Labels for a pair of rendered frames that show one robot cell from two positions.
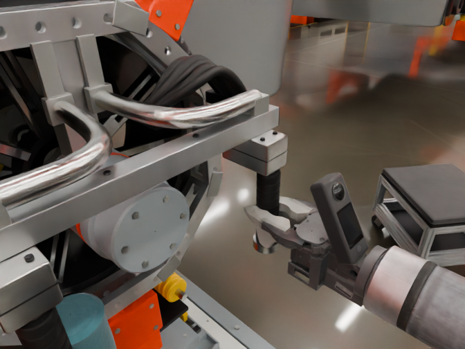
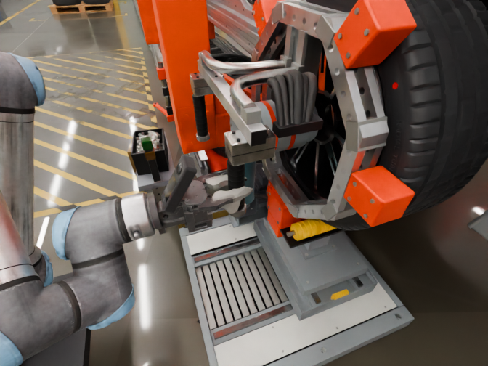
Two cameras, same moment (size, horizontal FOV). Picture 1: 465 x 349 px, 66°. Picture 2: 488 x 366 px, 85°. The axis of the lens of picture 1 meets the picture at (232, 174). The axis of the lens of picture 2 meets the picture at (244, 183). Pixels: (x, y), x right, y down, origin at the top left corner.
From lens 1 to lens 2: 0.79 m
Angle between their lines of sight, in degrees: 87
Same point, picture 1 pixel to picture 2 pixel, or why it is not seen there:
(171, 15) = (348, 43)
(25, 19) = (290, 11)
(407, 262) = (129, 200)
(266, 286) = not seen: outside the picture
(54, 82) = (287, 49)
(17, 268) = (194, 75)
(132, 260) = not seen: hidden behind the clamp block
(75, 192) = (208, 72)
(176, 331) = (313, 277)
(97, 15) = (311, 21)
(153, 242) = not seen: hidden behind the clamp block
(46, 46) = (290, 27)
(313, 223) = (198, 191)
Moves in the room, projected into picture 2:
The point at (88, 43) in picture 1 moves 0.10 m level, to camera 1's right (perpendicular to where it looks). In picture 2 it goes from (301, 35) to (286, 48)
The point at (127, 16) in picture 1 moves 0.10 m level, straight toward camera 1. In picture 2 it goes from (322, 28) to (269, 26)
